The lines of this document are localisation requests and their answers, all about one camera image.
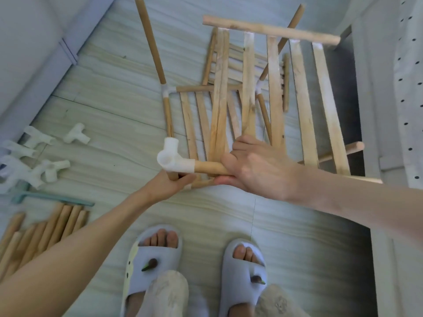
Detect person's right hand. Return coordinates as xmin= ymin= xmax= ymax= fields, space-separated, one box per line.
xmin=214 ymin=135 xmax=307 ymax=202

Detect person's left hand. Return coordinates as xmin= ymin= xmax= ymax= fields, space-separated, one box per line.
xmin=142 ymin=170 xmax=197 ymax=208

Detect wooden slatted rack frame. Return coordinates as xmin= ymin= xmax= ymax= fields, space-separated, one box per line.
xmin=134 ymin=0 xmax=384 ymax=192

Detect person's right forearm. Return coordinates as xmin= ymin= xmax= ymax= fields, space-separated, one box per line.
xmin=293 ymin=166 xmax=423 ymax=244

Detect person's left forearm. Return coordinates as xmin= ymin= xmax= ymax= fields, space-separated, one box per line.
xmin=0 ymin=191 xmax=156 ymax=317

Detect white plastic corner connector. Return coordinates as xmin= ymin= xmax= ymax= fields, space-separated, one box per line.
xmin=157 ymin=137 xmax=196 ymax=174

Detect person's left foot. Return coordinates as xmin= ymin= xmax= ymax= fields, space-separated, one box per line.
xmin=127 ymin=228 xmax=179 ymax=317

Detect person's foot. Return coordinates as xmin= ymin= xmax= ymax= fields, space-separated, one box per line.
xmin=231 ymin=244 xmax=265 ymax=317
xmin=127 ymin=228 xmax=179 ymax=317

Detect person's right foot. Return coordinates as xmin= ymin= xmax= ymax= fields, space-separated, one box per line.
xmin=231 ymin=244 xmax=265 ymax=317

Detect person's left grey slipper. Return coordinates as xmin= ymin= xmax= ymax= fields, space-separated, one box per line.
xmin=120 ymin=224 xmax=183 ymax=317

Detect person's grey slipper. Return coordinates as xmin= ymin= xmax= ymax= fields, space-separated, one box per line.
xmin=120 ymin=224 xmax=183 ymax=317
xmin=219 ymin=239 xmax=268 ymax=317

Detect person's right grey slipper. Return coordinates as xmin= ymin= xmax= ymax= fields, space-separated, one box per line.
xmin=219 ymin=239 xmax=268 ymax=317

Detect beige trousers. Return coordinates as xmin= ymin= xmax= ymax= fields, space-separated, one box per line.
xmin=145 ymin=269 xmax=312 ymax=317

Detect white plastic tube connector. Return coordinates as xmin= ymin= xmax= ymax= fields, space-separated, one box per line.
xmin=22 ymin=126 xmax=57 ymax=149
xmin=0 ymin=140 xmax=37 ymax=159
xmin=32 ymin=159 xmax=71 ymax=183
xmin=62 ymin=123 xmax=91 ymax=145
xmin=0 ymin=155 xmax=45 ymax=195

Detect pile of wooden dowels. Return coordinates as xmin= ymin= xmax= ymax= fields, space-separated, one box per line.
xmin=0 ymin=203 xmax=90 ymax=282

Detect light grey sofa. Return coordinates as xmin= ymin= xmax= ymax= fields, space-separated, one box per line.
xmin=0 ymin=0 xmax=117 ymax=143

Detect white dotted cloth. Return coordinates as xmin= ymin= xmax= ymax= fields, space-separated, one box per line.
xmin=393 ymin=0 xmax=423 ymax=189

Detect teal plastic handled tool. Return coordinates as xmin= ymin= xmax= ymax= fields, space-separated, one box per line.
xmin=11 ymin=189 xmax=95 ymax=209

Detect grey bed frame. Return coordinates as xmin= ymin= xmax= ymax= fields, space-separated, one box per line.
xmin=340 ymin=0 xmax=423 ymax=317

